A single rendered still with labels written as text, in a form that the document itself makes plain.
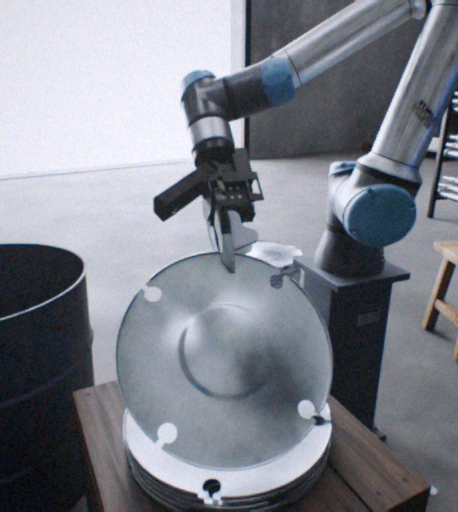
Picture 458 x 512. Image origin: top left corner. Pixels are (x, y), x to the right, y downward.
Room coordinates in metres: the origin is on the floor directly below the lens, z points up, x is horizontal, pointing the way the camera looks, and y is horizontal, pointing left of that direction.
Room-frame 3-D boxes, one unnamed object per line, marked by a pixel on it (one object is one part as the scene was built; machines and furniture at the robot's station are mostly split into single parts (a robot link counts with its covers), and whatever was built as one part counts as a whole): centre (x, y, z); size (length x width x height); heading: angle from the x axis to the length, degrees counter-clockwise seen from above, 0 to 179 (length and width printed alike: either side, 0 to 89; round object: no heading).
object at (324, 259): (0.93, -0.26, 0.50); 0.15 x 0.15 x 0.10
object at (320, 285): (0.93, -0.26, 0.23); 0.19 x 0.19 x 0.45; 23
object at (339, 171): (0.92, -0.26, 0.62); 0.13 x 0.12 x 0.14; 178
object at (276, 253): (1.56, -0.12, 0.24); 0.29 x 0.29 x 0.01
